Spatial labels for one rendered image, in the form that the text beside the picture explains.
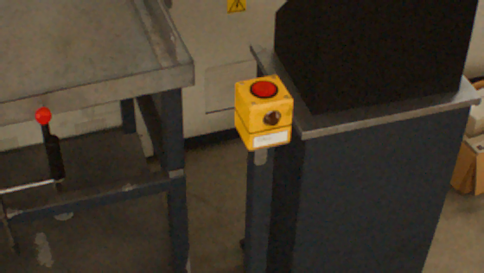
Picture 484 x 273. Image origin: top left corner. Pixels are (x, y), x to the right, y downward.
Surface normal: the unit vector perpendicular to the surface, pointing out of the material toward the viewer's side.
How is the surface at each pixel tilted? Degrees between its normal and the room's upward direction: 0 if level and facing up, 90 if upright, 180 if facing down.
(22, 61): 0
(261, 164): 90
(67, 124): 90
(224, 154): 0
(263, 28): 90
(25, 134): 90
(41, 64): 0
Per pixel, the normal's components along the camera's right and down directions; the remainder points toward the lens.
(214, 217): 0.03, -0.76
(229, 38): 0.34, 0.62
